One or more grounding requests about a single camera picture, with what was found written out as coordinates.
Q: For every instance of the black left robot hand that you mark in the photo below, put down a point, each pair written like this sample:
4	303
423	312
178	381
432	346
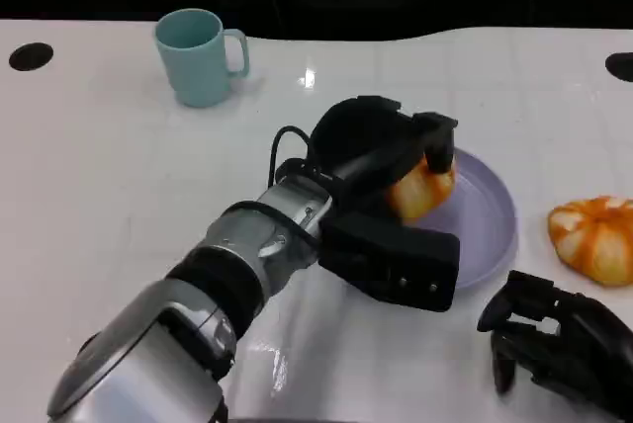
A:
361	146

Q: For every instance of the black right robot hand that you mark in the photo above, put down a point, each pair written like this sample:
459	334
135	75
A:
583	344

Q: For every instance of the orange white toy bread roll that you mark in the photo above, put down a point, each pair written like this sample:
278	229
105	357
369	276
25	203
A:
423	193
596	240

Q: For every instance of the lilac plate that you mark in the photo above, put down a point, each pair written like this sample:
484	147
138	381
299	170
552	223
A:
482	230

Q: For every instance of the pale green mug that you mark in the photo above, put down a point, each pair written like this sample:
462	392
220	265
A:
195	59

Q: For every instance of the black round table grommet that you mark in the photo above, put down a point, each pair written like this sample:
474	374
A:
622	65
30	56

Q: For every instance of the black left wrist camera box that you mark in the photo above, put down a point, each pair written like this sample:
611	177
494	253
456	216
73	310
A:
395	262

